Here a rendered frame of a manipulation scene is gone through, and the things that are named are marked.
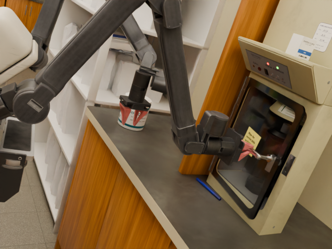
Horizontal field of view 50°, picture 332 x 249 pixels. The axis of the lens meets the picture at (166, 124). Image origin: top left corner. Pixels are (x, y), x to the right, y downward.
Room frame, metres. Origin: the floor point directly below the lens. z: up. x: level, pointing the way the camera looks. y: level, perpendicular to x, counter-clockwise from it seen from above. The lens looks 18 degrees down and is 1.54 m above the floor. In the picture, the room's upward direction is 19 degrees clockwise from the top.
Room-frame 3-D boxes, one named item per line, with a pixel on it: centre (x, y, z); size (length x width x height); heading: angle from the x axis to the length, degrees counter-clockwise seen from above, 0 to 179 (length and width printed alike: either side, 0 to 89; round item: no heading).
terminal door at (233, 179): (1.14, -0.29, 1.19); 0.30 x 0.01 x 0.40; 27
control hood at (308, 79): (1.12, -0.27, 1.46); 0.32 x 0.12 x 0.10; 35
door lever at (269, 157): (1.06, -0.30, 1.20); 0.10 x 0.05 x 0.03; 27
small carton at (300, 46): (1.08, -0.30, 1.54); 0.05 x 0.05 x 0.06; 23
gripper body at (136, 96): (1.21, 0.13, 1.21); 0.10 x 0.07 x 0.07; 125
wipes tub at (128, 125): (1.61, 0.16, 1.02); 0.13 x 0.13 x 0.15
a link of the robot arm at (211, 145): (0.97, -0.14, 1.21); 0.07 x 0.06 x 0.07; 124
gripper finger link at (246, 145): (1.05, -0.25, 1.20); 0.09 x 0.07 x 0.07; 124
